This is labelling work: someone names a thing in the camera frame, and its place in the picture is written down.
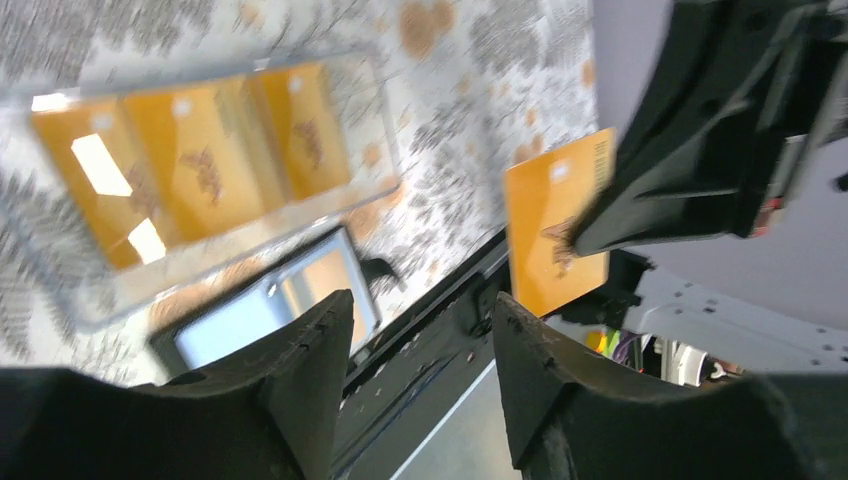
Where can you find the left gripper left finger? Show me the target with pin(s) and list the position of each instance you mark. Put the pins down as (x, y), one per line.
(267, 411)

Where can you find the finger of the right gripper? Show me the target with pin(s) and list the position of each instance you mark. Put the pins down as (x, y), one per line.
(742, 96)

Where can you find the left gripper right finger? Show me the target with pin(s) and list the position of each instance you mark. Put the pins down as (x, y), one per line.
(571, 413)

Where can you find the black leather card holder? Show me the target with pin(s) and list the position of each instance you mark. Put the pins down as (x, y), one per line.
(263, 303)

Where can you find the orange credit card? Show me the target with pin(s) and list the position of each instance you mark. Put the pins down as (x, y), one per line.
(544, 198)
(327, 274)

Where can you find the clear plastic card box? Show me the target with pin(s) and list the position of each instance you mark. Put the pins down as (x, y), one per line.
(47, 244)

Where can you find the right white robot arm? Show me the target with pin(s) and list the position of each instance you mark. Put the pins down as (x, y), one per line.
(733, 330)

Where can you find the gold credit cards stack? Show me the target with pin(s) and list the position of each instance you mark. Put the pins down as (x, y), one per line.
(158, 168)

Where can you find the floral pattern table mat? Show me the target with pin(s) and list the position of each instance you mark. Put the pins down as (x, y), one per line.
(473, 87)

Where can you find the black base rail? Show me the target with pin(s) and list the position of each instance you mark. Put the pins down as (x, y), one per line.
(418, 367)

